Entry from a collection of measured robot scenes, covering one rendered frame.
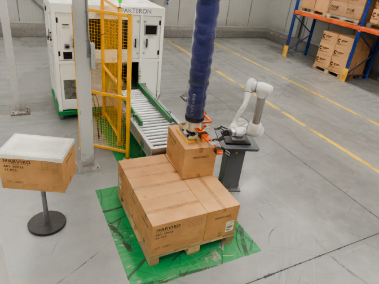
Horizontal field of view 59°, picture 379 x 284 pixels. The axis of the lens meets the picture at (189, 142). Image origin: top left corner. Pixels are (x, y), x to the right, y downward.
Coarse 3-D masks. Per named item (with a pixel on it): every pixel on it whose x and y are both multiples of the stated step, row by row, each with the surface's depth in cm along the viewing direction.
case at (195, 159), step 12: (168, 132) 418; (168, 144) 422; (180, 144) 380; (192, 144) 379; (204, 144) 382; (168, 156) 426; (180, 156) 383; (192, 156) 376; (204, 156) 382; (180, 168) 387; (192, 168) 385; (204, 168) 391
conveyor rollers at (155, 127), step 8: (136, 96) 596; (144, 96) 594; (136, 104) 563; (144, 104) 569; (152, 104) 567; (136, 112) 539; (144, 112) 536; (152, 112) 542; (144, 120) 512; (152, 120) 517; (160, 120) 523; (144, 128) 487; (152, 128) 492; (160, 128) 497; (152, 136) 468; (160, 136) 472; (152, 144) 450; (160, 144) 455
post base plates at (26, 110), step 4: (180, 96) 759; (184, 96) 753; (184, 100) 743; (12, 104) 602; (24, 104) 610; (12, 108) 605; (24, 108) 614; (28, 108) 620; (12, 112) 595; (16, 112) 601; (20, 112) 603; (24, 112) 604; (28, 112) 605
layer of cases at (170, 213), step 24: (120, 168) 402; (144, 168) 398; (168, 168) 403; (144, 192) 359; (168, 192) 363; (192, 192) 368; (216, 192) 372; (144, 216) 335; (168, 216) 329; (192, 216) 333; (216, 216) 349; (144, 240) 346; (168, 240) 334; (192, 240) 351
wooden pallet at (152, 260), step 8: (120, 192) 417; (120, 200) 423; (128, 216) 398; (136, 232) 378; (208, 240) 363; (216, 240) 369; (224, 240) 378; (144, 248) 358; (184, 248) 352; (192, 248) 358; (152, 256) 336; (160, 256) 341; (152, 264) 341
